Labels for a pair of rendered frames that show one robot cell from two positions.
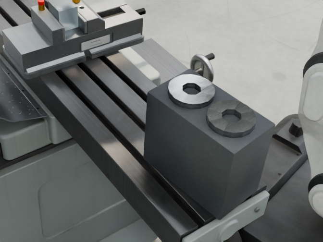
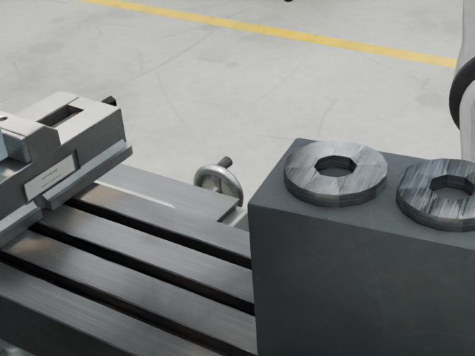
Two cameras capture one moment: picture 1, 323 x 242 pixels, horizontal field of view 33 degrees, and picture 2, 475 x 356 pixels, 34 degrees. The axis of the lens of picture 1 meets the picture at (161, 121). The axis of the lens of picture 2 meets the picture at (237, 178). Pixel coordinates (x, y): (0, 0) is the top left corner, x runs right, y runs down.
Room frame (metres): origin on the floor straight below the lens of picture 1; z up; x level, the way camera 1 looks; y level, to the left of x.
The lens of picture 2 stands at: (0.29, 0.18, 1.49)
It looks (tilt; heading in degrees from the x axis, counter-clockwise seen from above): 33 degrees down; 345
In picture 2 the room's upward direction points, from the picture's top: 4 degrees counter-clockwise
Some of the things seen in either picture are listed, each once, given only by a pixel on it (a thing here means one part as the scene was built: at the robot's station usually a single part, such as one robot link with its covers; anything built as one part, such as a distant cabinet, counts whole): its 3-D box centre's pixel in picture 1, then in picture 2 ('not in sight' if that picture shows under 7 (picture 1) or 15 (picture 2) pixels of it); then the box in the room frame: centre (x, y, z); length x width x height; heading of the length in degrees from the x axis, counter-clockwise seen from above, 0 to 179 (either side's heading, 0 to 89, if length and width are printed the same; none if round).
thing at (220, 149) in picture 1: (204, 140); (387, 267); (0.79, -0.09, 1.03); 0.22 x 0.12 x 0.20; 48
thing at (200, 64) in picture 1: (193, 73); (208, 199); (1.53, -0.10, 0.63); 0.16 x 0.12 x 0.12; 130
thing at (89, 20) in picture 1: (83, 13); (8, 131); (1.23, 0.23, 1.02); 0.12 x 0.06 x 0.04; 38
